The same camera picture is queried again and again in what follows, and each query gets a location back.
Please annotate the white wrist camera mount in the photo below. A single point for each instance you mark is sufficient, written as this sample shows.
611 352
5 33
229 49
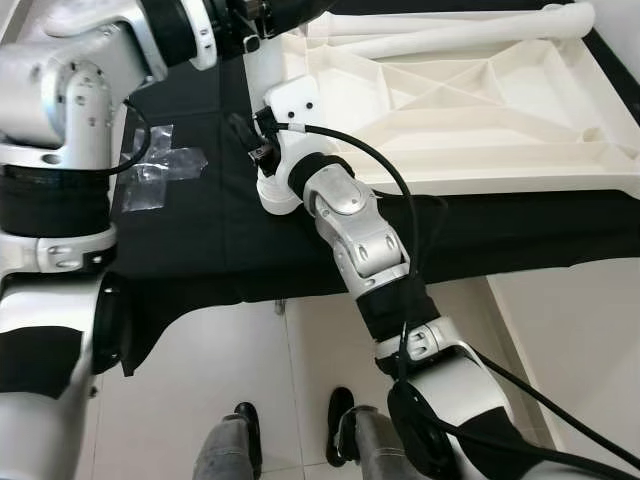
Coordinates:
200 45
292 100

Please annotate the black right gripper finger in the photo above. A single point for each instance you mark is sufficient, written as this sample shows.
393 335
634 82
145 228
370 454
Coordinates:
245 132

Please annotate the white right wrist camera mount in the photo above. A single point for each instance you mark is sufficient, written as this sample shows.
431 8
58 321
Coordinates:
292 100

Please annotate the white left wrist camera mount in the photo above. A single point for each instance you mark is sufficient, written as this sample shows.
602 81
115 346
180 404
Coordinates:
200 45

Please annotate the black tablecloth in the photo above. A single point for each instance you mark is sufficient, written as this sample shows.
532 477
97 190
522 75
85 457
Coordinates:
220 240

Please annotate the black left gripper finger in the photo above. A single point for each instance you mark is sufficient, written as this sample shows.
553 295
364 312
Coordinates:
300 10

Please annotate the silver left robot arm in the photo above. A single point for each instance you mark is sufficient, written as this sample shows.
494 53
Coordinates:
60 100

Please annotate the white plastic table top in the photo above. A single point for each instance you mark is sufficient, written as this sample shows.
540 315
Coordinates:
480 110

